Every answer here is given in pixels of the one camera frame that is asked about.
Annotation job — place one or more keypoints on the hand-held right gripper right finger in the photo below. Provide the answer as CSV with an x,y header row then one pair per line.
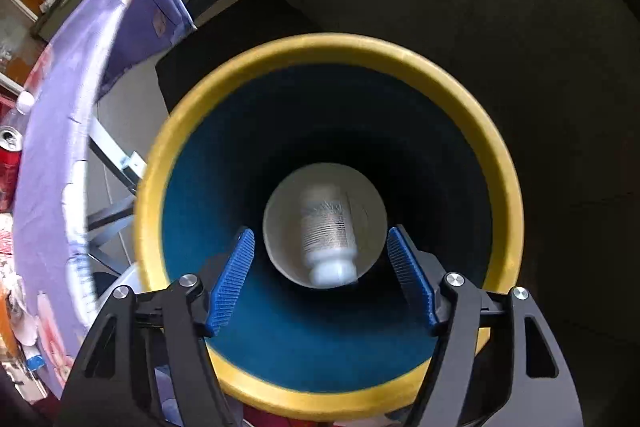
x,y
410,272

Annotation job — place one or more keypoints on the grey metal table frame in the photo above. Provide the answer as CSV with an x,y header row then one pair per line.
x,y
107,144

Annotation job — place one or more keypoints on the red soda can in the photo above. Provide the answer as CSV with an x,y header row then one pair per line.
x,y
9,167

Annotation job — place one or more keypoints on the blue bin with yellow rim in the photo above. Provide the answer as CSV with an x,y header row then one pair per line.
x,y
200,207

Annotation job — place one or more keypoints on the purple floral tablecloth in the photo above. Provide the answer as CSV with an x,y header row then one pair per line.
x,y
65,72

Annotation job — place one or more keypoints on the white plastic bottle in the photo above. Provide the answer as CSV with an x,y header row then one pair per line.
x,y
325,227

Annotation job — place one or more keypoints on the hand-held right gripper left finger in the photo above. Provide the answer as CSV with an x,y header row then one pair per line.
x,y
235,277

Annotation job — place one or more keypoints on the small white cap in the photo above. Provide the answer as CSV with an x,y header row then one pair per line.
x,y
24,101

